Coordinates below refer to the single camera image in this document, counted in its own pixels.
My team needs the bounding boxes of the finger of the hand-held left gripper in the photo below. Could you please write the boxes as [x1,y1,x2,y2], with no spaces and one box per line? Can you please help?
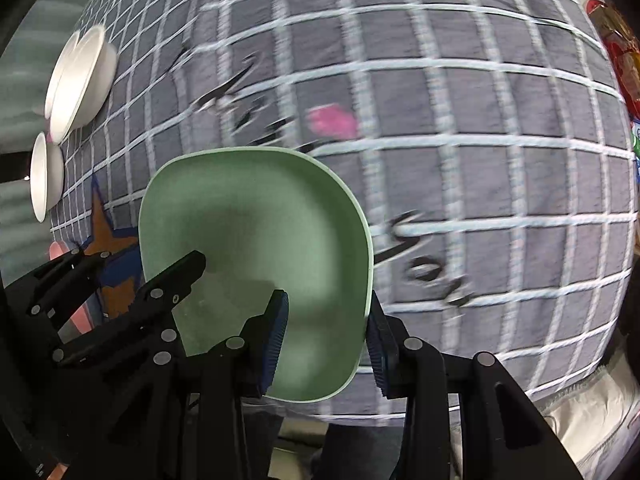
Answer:
[54,250,208,362]
[24,246,113,348]

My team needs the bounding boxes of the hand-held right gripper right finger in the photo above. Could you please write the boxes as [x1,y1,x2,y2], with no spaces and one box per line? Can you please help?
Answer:
[366,304,585,480]

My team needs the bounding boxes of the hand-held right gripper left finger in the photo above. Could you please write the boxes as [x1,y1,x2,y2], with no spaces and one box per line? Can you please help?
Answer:
[75,290,290,480]

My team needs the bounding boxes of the green square plate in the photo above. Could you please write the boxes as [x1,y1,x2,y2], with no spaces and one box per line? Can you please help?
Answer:
[138,147,375,404]

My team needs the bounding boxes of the small white bowl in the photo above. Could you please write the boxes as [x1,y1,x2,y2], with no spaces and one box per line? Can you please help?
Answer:
[30,132,66,223]

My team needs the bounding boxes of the large white bowl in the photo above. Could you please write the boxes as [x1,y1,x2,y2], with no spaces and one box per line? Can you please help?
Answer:
[50,25,119,144]

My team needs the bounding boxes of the white plate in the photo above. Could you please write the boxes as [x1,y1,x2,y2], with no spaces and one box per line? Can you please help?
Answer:
[44,30,83,119]

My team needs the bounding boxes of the white cloth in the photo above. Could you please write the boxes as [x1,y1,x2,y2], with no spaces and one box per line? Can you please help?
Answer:
[537,360,640,480]

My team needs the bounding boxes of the grey checked printed blanket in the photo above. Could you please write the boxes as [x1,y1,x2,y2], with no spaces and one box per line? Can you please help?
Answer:
[49,0,637,428]

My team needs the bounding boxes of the colourful printed packet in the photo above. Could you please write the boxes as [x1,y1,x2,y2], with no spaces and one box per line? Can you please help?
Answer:
[585,0,640,183]

